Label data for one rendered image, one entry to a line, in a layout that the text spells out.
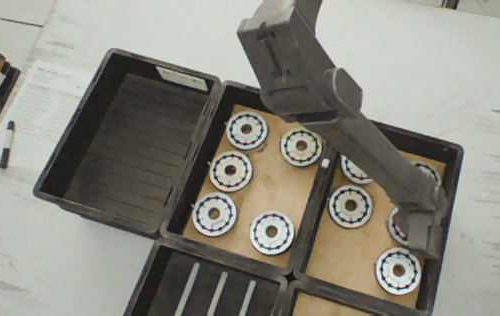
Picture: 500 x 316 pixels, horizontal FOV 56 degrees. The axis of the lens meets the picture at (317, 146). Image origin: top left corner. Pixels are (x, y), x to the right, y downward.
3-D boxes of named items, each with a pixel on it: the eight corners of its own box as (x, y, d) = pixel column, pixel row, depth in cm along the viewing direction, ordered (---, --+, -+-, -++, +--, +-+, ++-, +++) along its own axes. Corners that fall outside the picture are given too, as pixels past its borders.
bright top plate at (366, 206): (334, 181, 111) (335, 180, 111) (375, 192, 111) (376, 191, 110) (324, 221, 108) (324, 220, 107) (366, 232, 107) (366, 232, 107)
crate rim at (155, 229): (113, 50, 117) (109, 45, 115) (224, 82, 114) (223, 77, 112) (34, 198, 103) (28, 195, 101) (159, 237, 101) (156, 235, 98)
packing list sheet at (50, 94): (30, 58, 139) (29, 57, 138) (104, 72, 138) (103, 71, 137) (-19, 160, 127) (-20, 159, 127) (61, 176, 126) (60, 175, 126)
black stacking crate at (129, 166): (127, 70, 126) (110, 47, 115) (230, 99, 123) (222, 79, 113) (57, 207, 112) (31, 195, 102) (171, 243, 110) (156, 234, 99)
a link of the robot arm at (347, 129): (339, 54, 53) (266, 66, 59) (329, 97, 51) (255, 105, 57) (450, 185, 85) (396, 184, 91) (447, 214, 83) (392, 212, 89)
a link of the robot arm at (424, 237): (438, 181, 82) (393, 181, 86) (431, 246, 78) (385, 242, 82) (458, 202, 91) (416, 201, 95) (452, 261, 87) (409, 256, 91)
